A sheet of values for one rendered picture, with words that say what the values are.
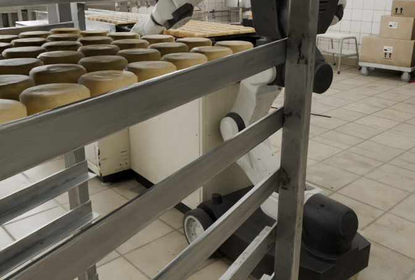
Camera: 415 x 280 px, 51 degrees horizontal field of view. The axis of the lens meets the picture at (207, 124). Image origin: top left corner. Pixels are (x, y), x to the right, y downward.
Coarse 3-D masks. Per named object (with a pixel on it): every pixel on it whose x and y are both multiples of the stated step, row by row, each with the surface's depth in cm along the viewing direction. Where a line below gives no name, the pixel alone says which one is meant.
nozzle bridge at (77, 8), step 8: (112, 0) 226; (120, 0) 229; (128, 0) 232; (136, 0) 234; (144, 0) 237; (152, 0) 240; (72, 8) 227; (80, 8) 224; (72, 16) 229; (80, 16) 225; (80, 24) 226
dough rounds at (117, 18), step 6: (90, 18) 255; (96, 18) 250; (102, 18) 250; (108, 18) 254; (114, 18) 250; (120, 18) 253; (126, 18) 249; (132, 18) 254; (138, 18) 249; (144, 18) 249
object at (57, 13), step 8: (48, 8) 77; (56, 8) 76; (64, 8) 77; (48, 16) 77; (56, 16) 76; (64, 16) 77; (72, 152) 84; (80, 152) 86; (64, 160) 86; (72, 160) 85; (80, 160) 86; (72, 192) 88; (80, 192) 88; (88, 192) 90; (72, 200) 89; (80, 200) 88; (72, 208) 89; (88, 224) 91; (88, 272) 94; (96, 272) 96
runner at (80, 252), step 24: (264, 120) 54; (240, 144) 49; (192, 168) 41; (216, 168) 45; (144, 192) 35; (168, 192) 38; (192, 192) 42; (120, 216) 33; (144, 216) 35; (72, 240) 29; (96, 240) 31; (120, 240) 33; (48, 264) 27; (72, 264) 29
